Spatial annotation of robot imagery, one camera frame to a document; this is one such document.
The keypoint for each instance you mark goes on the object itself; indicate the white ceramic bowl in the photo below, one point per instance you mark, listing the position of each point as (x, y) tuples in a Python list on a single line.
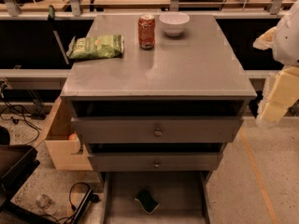
[(174, 23)]

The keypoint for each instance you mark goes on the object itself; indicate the grey top drawer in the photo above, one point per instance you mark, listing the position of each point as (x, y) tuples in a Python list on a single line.
[(157, 130)]

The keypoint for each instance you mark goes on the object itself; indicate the orange ball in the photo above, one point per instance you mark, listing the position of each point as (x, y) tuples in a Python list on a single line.
[(72, 137)]

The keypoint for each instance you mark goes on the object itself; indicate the grey bottom drawer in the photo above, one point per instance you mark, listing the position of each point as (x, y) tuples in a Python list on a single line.
[(155, 198)]

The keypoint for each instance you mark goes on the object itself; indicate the clear plastic bottle on floor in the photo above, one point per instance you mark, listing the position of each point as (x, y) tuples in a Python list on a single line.
[(46, 204)]

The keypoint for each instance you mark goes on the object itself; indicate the grey middle drawer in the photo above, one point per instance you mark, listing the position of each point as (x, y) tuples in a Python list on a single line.
[(155, 161)]

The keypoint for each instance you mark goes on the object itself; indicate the red soda can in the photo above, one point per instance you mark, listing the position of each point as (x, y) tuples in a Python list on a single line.
[(146, 31)]

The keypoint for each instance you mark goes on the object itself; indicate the green and yellow sponge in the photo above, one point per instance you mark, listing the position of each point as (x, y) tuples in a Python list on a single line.
[(148, 204)]

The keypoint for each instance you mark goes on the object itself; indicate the grey drawer cabinet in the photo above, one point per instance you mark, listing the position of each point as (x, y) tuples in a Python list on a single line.
[(193, 75)]

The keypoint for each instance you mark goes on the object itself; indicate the light wooden box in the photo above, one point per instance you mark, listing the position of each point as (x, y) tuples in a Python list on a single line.
[(65, 154)]

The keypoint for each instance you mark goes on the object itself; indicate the green chip bag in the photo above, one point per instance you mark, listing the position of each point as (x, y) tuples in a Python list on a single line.
[(96, 47)]

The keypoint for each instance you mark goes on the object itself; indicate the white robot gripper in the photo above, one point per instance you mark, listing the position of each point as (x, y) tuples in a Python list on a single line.
[(288, 42)]

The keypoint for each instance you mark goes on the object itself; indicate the black chair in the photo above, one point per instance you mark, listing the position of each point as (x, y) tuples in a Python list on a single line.
[(17, 163)]

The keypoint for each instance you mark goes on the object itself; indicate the green handled tool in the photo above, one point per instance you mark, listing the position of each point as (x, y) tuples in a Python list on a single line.
[(51, 19)]

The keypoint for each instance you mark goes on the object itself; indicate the grey drawer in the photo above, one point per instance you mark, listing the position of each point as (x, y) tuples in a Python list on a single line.
[(157, 130), (155, 198), (155, 161)]

